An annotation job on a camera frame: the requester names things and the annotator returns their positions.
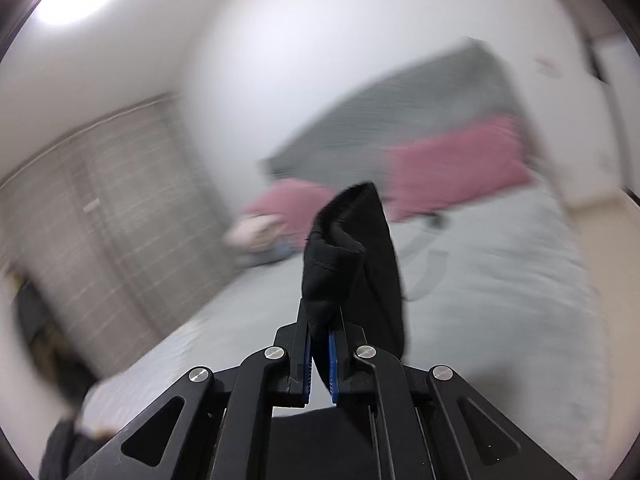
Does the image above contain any beige patterned curtain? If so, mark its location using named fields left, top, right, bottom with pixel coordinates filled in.
left=0, top=92, right=222, bottom=377

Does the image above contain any bed with grey sheet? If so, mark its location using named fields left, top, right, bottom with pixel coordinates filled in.
left=80, top=175, right=608, bottom=480

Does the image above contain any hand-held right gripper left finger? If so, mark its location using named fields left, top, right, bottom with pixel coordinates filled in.
left=65, top=300, right=315, bottom=480

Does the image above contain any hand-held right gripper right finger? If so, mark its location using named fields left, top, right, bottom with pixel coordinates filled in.
left=328, top=310, right=576, bottom=480

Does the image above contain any grey-blue folded garment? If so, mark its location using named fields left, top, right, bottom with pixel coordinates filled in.
left=235, top=239, right=301, bottom=267

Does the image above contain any black fleece garment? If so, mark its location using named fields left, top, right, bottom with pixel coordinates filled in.
left=272, top=181, right=421, bottom=480

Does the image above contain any pink pillow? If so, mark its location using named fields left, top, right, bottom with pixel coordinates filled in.
left=385, top=114, right=534, bottom=224
left=240, top=179, right=342, bottom=247

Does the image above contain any grey padded headboard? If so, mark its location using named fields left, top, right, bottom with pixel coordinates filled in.
left=260, top=39, right=532, bottom=186

